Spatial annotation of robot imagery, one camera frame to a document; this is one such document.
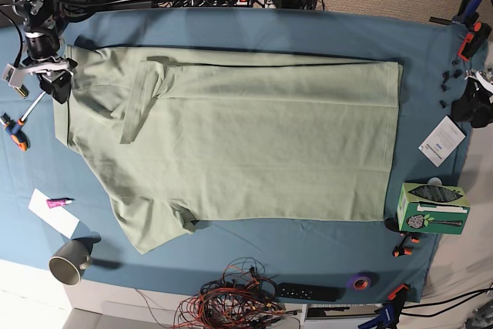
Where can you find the green cardboard box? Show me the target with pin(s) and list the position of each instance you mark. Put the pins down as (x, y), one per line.
(428, 208)

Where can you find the purple tape roll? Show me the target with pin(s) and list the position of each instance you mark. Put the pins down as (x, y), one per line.
(359, 281)

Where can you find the orange black table clamp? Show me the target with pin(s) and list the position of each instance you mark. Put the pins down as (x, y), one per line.
(476, 36)

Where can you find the white printed card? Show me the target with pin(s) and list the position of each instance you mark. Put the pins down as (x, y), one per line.
(443, 140)

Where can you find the blue black clamp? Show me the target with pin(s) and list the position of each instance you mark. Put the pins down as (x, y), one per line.
(467, 13)

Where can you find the white paper sheet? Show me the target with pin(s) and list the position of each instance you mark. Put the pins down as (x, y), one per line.
(57, 217)

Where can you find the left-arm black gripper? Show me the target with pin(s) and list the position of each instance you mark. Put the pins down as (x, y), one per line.
(474, 106)

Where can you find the blue orange bar clamp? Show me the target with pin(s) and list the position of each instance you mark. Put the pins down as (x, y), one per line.
(388, 315)

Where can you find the right-arm white wrist camera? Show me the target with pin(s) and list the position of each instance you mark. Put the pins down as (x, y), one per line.
(13, 76)

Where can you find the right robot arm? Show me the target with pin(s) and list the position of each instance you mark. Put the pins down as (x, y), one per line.
(41, 40)

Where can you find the small orange spring clamp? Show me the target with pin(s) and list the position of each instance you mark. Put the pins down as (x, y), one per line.
(402, 249)

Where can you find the pink glue tube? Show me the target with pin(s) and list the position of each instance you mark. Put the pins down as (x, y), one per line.
(53, 203)

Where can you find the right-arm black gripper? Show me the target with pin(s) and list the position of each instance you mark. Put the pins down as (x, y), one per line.
(58, 85)

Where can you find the blue table cloth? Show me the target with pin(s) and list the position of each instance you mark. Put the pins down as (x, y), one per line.
(296, 251)

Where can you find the green T-shirt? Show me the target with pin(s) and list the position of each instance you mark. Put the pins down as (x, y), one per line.
(177, 136)

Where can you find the grey ceramic mug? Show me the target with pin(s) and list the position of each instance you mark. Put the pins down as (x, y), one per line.
(70, 262)

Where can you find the black remote control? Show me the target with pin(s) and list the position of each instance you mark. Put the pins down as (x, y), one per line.
(307, 292)

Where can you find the small green battery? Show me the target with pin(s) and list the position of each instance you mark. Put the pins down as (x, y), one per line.
(22, 91)

